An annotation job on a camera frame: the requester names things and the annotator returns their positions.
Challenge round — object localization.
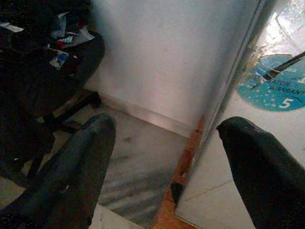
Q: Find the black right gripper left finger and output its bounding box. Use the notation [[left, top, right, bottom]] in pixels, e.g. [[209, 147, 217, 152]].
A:
[[0, 113, 117, 229]]

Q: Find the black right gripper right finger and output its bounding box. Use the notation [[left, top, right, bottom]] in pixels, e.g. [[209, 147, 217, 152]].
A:
[[216, 116, 305, 229]]

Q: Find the white fridge door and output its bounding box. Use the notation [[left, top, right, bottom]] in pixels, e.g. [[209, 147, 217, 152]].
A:
[[176, 0, 305, 229]]

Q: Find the white fridge body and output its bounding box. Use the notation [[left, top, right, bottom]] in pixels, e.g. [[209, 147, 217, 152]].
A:
[[188, 0, 269, 172]]

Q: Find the brown wooden fridge stand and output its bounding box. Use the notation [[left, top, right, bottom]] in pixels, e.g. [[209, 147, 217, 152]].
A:
[[152, 114, 207, 229]]

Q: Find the round blue warranty sticker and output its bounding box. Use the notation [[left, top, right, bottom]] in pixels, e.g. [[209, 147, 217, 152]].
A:
[[236, 54, 305, 112]]

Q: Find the black office chair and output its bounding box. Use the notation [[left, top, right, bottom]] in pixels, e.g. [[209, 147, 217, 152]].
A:
[[0, 0, 105, 189]]

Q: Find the pile of mixed clothes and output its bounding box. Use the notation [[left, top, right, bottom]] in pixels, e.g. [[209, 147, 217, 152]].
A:
[[0, 9, 96, 70]]

